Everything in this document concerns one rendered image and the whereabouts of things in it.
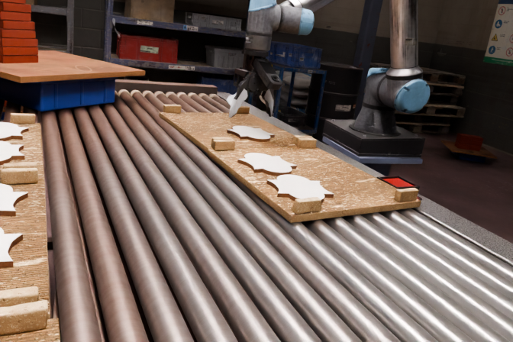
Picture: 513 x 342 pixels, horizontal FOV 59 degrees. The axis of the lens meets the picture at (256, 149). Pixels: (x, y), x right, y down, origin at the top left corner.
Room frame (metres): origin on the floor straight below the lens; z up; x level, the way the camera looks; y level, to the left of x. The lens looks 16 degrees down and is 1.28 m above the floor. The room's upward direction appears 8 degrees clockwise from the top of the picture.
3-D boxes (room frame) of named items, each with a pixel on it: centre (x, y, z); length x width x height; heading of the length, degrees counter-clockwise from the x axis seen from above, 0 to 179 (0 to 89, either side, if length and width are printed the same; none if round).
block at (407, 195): (0.94, -0.34, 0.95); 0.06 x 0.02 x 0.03; 121
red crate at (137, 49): (5.39, 1.43, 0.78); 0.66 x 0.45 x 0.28; 112
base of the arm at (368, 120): (1.66, -0.43, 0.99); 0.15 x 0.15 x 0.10
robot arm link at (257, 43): (1.35, 0.04, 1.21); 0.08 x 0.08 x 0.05
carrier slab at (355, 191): (1.05, -0.13, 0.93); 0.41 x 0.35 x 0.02; 31
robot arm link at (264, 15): (1.36, 0.03, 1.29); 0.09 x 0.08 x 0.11; 109
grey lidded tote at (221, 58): (5.73, 0.52, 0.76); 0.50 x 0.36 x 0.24; 118
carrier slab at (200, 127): (1.40, 0.08, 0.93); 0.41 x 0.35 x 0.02; 32
